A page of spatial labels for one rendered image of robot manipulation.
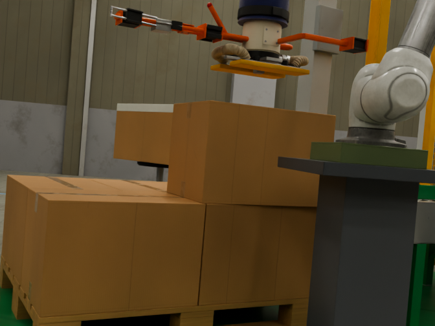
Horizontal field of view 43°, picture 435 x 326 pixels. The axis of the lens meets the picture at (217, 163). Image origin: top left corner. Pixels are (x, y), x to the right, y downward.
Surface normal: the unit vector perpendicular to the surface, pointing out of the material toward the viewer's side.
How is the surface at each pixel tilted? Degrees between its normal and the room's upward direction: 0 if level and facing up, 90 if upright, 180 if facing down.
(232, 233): 90
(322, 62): 90
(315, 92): 90
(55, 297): 90
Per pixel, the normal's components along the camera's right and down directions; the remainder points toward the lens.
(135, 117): -0.66, -0.04
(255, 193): 0.43, 0.06
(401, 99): 0.04, 0.07
